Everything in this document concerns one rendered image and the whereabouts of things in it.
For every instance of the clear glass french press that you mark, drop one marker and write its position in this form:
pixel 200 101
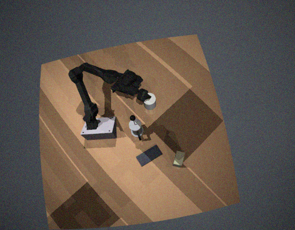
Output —
pixel 135 126

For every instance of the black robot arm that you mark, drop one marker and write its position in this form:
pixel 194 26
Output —
pixel 122 81

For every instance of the grey cylinder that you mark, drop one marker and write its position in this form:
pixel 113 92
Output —
pixel 150 103

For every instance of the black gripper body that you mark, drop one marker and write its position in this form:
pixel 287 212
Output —
pixel 142 93

